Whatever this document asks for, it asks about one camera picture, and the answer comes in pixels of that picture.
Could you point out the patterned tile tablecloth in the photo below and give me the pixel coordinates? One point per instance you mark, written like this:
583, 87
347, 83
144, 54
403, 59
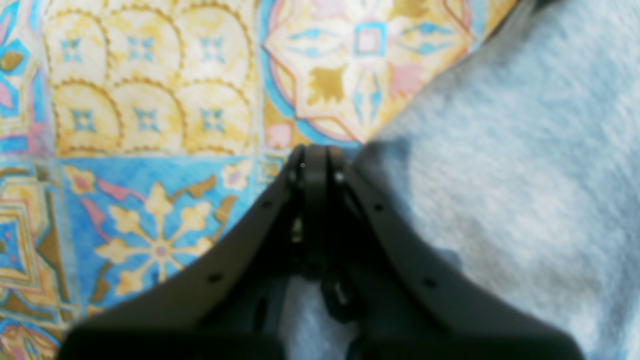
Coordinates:
135, 133

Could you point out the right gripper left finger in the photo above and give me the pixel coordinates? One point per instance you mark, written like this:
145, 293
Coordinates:
224, 306

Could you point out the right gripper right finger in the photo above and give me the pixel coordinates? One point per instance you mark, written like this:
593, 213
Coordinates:
406, 301

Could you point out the grey T-shirt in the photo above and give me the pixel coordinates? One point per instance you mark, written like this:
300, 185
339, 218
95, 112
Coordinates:
520, 165

